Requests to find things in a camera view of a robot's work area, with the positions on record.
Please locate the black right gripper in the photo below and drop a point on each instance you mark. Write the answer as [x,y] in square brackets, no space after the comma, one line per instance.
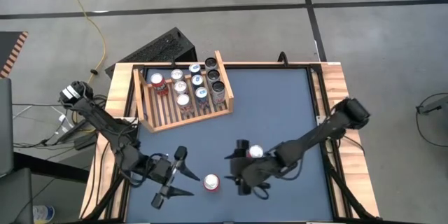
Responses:
[255,173]

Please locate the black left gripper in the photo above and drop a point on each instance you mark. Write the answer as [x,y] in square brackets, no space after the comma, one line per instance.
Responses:
[159,171]

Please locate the red Fanta strawberry can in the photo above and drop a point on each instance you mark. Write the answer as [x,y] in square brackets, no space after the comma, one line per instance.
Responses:
[157,78]
[256,151]
[211,182]

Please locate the silver Diet Coke can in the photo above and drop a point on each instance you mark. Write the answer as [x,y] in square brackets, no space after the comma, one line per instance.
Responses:
[183,100]
[180,86]
[176,74]

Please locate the white Celsius energy can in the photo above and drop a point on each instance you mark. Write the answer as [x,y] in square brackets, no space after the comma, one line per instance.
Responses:
[210,63]
[213,75]
[217,87]

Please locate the blue silver Red Bull can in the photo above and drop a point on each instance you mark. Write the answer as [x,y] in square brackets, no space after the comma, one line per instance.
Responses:
[201,92]
[197,80]
[194,68]

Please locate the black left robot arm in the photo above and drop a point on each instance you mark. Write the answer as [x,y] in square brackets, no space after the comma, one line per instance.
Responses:
[108,129]

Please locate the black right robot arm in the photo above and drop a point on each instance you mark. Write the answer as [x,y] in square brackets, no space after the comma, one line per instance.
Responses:
[315,134]

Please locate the wooden slatted shelf rack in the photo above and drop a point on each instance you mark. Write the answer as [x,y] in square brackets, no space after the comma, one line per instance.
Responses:
[164,115]

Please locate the wooden table side board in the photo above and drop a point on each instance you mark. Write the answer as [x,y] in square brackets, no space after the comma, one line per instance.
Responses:
[336,87]
[120,77]

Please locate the black floor bar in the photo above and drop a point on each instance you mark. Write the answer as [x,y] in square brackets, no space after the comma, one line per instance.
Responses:
[49,168]

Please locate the black perforated computer tower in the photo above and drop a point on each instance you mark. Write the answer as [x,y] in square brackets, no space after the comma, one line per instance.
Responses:
[157,50]

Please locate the white blue container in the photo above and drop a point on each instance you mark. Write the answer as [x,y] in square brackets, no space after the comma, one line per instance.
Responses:
[43,213]

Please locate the grey stand leg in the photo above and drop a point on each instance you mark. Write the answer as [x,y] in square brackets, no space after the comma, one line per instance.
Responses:
[434,105]

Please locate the black mat orange striped edge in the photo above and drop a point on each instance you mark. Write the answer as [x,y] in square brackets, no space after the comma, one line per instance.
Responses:
[8,47]

